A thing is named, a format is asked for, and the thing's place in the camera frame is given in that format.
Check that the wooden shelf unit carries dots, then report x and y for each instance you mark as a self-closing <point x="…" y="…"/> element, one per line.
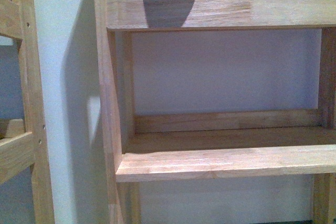
<point x="211" y="145"/>
<point x="24" y="141"/>

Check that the left wooden shelf unit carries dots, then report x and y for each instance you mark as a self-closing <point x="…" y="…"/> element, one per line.
<point x="24" y="141"/>

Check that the right wooden shelf unit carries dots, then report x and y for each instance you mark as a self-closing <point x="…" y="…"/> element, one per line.
<point x="211" y="145"/>

